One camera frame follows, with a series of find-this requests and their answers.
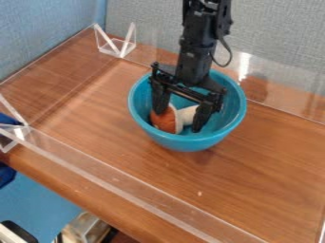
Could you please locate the blue cloth object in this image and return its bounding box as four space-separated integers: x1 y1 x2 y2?
0 112 21 189

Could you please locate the clear acrylic corner bracket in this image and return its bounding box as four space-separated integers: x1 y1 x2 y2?
92 23 137 58

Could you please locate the clear acrylic front barrier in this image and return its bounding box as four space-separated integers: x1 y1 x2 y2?
4 127 266 243

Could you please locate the clear acrylic left bracket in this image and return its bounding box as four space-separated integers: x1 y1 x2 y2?
0 94 30 152

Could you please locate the brown and white toy mushroom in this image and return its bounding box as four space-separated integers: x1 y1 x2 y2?
149 104 197 134

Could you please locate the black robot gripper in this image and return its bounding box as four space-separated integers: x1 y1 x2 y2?
149 46 226 133

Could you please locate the blue bowl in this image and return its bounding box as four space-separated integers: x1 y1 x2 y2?
128 69 247 152

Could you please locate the black and white object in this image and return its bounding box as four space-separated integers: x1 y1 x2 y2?
0 220 37 243

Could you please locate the clear acrylic barrier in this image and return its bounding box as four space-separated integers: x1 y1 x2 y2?
125 30 325 124
4 127 266 243

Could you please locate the metal table frame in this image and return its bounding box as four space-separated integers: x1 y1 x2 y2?
52 212 112 243

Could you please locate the clear acrylic back barrier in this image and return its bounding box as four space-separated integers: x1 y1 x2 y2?
125 30 325 124

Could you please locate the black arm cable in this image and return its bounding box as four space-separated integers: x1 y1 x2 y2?
210 31 234 68

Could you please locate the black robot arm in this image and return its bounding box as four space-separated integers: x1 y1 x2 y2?
149 0 234 133

